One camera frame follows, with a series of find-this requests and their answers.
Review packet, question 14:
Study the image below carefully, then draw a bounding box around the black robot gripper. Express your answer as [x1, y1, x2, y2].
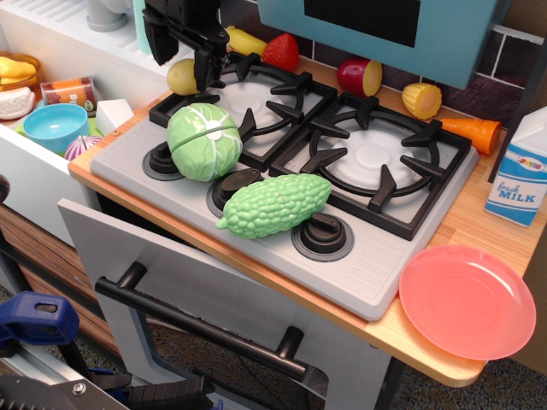
[144, 0, 229, 91]

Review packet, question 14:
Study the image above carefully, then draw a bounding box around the yellow toy potato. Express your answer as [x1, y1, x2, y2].
[167, 59, 199, 96]

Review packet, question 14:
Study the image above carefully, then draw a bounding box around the pink plastic plate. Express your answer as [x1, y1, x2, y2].
[399, 245, 537, 360]

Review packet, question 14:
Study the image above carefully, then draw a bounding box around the teal plastic cup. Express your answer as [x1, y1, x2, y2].
[132, 0, 151, 55]

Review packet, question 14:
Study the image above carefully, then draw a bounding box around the yellow toy banana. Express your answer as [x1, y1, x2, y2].
[226, 26, 267, 56]

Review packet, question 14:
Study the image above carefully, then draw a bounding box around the grey toy faucet base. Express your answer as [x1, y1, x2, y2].
[85, 0, 132, 32]

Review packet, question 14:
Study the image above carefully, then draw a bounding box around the green toy cabbage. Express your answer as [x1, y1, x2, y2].
[167, 102, 243, 182]

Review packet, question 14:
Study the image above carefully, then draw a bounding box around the red toy strawberry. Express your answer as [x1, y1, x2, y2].
[262, 33, 300, 72]

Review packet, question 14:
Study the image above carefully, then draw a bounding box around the white toy block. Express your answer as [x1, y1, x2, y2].
[96, 99, 134, 136]

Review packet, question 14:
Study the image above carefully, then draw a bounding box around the black left burner grate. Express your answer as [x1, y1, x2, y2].
[149, 52, 337, 172]

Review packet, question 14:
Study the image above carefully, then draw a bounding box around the black burner grate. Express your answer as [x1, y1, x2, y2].
[270, 94, 472, 240]
[149, 52, 337, 172]

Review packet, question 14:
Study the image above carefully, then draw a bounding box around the orange brown toy can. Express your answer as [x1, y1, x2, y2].
[40, 76, 97, 117]

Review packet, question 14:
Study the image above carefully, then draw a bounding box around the black left stove knob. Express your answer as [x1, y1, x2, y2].
[142, 142, 184, 181]

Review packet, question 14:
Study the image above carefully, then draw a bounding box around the black stove knob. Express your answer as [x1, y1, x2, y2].
[291, 213, 355, 262]
[206, 168, 263, 218]
[142, 142, 184, 181]

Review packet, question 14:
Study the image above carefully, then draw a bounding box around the purple toy onion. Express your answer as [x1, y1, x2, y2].
[64, 135, 103, 161]

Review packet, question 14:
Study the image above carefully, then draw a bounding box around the black middle stove knob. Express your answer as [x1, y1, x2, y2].
[206, 168, 263, 218]

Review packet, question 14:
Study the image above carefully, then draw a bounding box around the blue plastic bowl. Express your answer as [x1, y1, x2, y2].
[22, 103, 90, 155]

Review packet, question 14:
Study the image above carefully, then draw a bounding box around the orange bowl with yellow food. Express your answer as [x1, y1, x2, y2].
[1, 51, 42, 91]

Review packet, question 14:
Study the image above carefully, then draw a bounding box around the green toy bitter gourd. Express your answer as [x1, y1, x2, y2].
[216, 173, 332, 239]

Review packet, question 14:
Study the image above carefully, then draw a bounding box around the red yellow toy fruit half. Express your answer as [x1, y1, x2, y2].
[337, 58, 383, 97]

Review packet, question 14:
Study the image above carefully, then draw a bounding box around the white toy bread piece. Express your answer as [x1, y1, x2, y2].
[0, 87, 35, 120]

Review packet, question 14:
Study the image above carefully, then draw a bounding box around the grey oven door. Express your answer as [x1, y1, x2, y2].
[58, 199, 397, 409]

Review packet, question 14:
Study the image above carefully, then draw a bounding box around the black right burner grate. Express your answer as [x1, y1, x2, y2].
[270, 94, 472, 240]

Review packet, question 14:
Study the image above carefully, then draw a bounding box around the black right stove knob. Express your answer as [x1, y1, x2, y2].
[291, 213, 355, 262]

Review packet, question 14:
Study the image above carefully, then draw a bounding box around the yellow toy corn piece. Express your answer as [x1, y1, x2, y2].
[402, 83, 442, 120]

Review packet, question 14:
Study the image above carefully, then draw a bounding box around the grey toy stove top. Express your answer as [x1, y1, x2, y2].
[91, 120, 479, 321]

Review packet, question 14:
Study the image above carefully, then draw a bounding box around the blue clamp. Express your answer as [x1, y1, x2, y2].
[1, 291, 79, 349]

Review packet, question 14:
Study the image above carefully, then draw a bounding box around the orange toy carrot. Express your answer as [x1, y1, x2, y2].
[441, 118, 502, 155]

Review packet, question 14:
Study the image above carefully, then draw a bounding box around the blue white milk carton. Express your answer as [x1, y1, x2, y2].
[485, 108, 546, 226]

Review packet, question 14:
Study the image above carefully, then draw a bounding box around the black oven door handle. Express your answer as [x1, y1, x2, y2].
[95, 261, 309, 382]

